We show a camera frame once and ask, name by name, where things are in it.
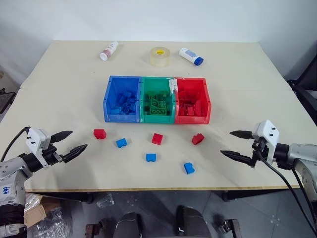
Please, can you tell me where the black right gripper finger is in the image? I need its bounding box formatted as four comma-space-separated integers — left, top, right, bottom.
229, 130, 254, 140
219, 149, 252, 166

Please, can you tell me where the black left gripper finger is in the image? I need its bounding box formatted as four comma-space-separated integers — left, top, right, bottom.
61, 143, 89, 164
51, 130, 74, 144

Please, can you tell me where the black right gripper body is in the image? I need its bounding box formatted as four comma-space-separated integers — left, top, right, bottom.
249, 137, 272, 169

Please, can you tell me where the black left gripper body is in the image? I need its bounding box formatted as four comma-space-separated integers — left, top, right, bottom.
41, 135, 65, 168

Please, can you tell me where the red plastic bin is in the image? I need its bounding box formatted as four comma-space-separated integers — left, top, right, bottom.
173, 77, 212, 124

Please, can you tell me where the small clear plastic bag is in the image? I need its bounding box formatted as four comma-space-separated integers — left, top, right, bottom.
96, 193, 115, 209

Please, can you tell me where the brown cardboard box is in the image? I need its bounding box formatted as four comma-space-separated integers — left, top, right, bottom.
23, 195, 63, 229

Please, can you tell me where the blue plastic bin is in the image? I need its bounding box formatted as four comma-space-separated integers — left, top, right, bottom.
103, 75, 143, 123

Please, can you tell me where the dark equipment case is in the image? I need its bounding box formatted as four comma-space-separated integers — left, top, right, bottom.
0, 87, 16, 115

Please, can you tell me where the dark rounded shape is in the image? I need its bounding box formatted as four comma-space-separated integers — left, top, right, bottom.
115, 212, 145, 238
175, 205, 211, 238

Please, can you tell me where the green brick with round holes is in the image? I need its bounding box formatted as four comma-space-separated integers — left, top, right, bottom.
149, 108, 168, 117

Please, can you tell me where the green toy brick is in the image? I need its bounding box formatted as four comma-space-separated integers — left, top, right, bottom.
150, 97, 167, 110

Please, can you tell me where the white bottle with blue cap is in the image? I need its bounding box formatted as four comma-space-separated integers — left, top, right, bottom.
178, 47, 205, 66

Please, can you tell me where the white bottle with red label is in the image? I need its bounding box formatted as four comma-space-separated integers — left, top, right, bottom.
99, 41, 119, 61

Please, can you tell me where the green plastic bin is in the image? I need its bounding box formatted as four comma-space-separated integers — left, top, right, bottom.
139, 76, 177, 124

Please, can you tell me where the clear packing tape roll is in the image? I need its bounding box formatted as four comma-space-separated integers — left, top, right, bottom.
149, 46, 171, 67

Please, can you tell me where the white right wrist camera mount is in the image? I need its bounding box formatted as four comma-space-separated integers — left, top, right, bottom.
251, 119, 280, 165

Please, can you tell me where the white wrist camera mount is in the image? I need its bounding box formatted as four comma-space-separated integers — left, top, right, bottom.
25, 127, 52, 168
251, 119, 280, 165

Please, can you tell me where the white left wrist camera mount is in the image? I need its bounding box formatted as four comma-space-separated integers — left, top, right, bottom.
25, 127, 52, 168

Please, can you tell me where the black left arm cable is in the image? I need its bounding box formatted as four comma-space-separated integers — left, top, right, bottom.
0, 126, 31, 162

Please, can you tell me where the black table frame bar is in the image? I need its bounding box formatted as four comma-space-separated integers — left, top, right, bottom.
26, 190, 95, 204
221, 186, 302, 202

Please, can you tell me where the dark brown floor bracket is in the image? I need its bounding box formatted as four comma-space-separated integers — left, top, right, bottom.
85, 218, 117, 238
214, 215, 241, 238

